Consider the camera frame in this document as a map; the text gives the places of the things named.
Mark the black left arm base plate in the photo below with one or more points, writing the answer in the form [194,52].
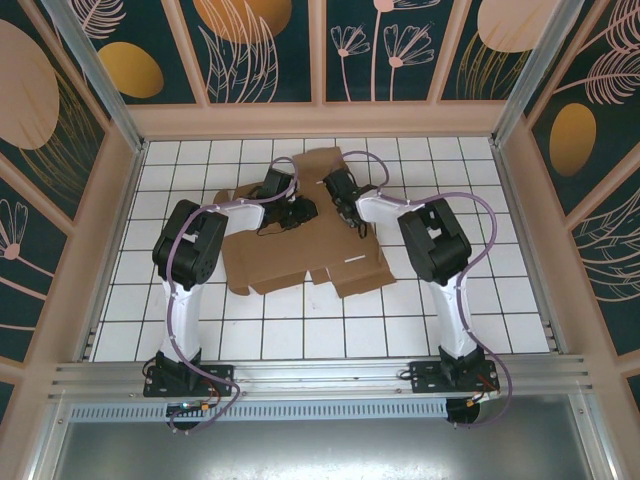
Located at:
[220,377]

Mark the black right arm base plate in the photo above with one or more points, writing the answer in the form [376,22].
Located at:
[425,377]

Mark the grey metal sheet panel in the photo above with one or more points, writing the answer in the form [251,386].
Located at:
[320,450]

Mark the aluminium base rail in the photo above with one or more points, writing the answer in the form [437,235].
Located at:
[320,375]

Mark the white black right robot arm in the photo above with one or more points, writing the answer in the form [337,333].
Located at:
[452,315]

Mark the aluminium corner post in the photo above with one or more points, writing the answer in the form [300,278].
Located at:
[535,65]
[95,65]

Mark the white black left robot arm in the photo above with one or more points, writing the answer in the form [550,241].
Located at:
[182,320]

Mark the brown cardboard box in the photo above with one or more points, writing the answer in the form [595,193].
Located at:
[295,255]

